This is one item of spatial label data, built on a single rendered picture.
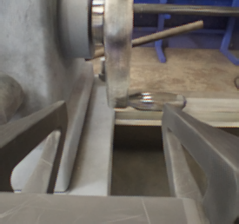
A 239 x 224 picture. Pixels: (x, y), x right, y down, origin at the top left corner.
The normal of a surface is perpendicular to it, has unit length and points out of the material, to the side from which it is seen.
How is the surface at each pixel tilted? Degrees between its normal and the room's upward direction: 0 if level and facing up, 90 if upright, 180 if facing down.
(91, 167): 0
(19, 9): 82
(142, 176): 14
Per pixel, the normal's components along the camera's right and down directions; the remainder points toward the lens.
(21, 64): -0.01, 0.34
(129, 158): -0.14, -0.67
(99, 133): 0.02, -0.83
